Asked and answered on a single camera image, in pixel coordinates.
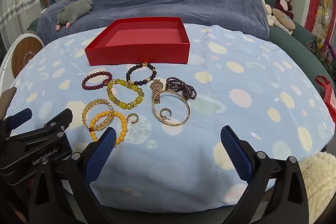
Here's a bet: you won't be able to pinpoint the yellow flower plant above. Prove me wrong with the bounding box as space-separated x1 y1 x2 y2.
307 35 336 75

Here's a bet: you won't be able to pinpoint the grey plush toy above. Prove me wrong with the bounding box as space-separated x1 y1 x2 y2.
56 0 94 31

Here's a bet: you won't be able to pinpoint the beige round plush cushion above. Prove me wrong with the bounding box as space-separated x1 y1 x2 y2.
270 7 297 30

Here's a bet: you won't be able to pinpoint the red cardboard box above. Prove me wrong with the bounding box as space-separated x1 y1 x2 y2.
84 17 190 66

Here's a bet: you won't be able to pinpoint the gold wristwatch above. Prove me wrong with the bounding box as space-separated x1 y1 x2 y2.
150 79 165 104

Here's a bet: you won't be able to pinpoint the cream fluffy cloth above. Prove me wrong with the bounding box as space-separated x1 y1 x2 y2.
299 152 336 216

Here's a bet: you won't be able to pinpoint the yellow bead bracelet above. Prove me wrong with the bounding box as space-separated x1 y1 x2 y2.
106 78 145 111

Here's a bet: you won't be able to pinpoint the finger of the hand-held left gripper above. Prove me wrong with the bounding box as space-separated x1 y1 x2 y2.
0 108 32 135
5 108 73 147

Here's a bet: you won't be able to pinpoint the red monkey plush toy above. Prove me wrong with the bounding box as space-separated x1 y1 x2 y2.
272 0 295 19

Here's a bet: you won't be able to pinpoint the red bag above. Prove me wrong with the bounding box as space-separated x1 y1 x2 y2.
315 75 336 111

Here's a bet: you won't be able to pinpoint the orange bead bracelet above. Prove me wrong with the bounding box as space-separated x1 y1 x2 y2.
89 111 129 148

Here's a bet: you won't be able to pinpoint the thin gold bangle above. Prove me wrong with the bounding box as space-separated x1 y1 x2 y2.
152 90 191 127

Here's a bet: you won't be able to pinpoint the silver tinsel garland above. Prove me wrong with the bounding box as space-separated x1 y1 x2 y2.
0 0 42 25

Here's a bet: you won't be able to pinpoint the round white wooden side table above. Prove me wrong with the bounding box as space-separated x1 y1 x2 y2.
0 32 45 88

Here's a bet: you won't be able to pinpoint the green sofa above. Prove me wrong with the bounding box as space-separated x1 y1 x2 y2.
26 0 326 77

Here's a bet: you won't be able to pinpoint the wide gold mesh bangle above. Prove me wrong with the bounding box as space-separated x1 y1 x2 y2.
82 99 114 132

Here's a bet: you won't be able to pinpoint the dark red bead bracelet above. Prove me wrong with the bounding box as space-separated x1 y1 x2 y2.
82 71 113 90

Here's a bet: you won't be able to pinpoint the black and gold bead bracelet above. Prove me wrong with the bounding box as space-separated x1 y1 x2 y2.
126 63 157 86

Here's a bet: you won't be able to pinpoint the purple multi-strand bead bracelet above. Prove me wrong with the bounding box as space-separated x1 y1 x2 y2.
165 77 197 101

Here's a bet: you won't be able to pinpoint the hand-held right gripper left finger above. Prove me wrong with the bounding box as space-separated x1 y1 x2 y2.
28 126 117 224

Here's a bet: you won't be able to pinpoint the beige plush toys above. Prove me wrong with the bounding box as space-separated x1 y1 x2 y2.
259 0 296 35

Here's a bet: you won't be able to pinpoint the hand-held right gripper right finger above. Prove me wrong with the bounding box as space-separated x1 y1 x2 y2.
220 126 309 224

